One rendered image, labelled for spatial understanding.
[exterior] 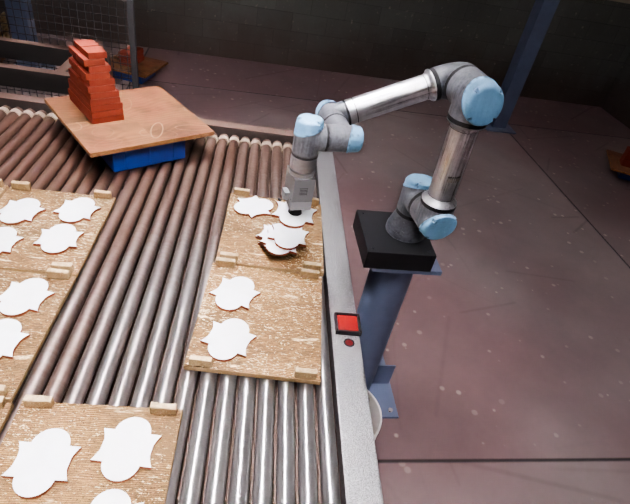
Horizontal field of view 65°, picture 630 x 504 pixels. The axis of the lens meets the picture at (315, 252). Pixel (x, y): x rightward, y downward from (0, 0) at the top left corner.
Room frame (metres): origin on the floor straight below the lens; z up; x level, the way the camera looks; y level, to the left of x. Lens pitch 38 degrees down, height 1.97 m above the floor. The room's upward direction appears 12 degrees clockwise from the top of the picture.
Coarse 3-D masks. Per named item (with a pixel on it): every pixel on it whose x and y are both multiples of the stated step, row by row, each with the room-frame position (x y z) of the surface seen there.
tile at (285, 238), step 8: (272, 224) 1.36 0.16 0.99; (280, 224) 1.37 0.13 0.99; (280, 232) 1.33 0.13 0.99; (288, 232) 1.34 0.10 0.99; (296, 232) 1.34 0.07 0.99; (304, 232) 1.35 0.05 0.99; (280, 240) 1.28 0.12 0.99; (288, 240) 1.29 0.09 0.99; (296, 240) 1.30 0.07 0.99; (280, 248) 1.25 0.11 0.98; (288, 248) 1.25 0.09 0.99
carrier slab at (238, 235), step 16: (320, 208) 1.60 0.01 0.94; (224, 224) 1.38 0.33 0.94; (240, 224) 1.40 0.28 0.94; (256, 224) 1.41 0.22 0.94; (320, 224) 1.50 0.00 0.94; (224, 240) 1.29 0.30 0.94; (240, 240) 1.31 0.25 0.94; (256, 240) 1.32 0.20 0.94; (304, 240) 1.38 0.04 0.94; (320, 240) 1.40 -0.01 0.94; (240, 256) 1.22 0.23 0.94; (256, 256) 1.24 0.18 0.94; (272, 256) 1.26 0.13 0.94; (288, 256) 1.27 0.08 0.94; (304, 256) 1.29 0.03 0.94; (320, 256) 1.31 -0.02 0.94; (320, 272) 1.23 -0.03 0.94
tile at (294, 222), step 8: (280, 208) 1.25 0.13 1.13; (288, 208) 1.26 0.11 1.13; (272, 216) 1.21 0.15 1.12; (280, 216) 1.21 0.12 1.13; (288, 216) 1.22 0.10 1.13; (296, 216) 1.23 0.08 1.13; (304, 216) 1.24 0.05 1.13; (288, 224) 1.18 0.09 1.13; (296, 224) 1.19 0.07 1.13; (304, 224) 1.20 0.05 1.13; (312, 224) 1.21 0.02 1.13
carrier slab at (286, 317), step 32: (256, 288) 1.09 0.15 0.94; (288, 288) 1.12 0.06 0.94; (320, 288) 1.15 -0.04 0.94; (224, 320) 0.94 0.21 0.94; (256, 320) 0.96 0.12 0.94; (288, 320) 0.99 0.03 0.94; (320, 320) 1.01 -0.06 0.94; (192, 352) 0.81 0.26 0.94; (256, 352) 0.85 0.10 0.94; (288, 352) 0.87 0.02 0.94; (320, 352) 0.90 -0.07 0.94
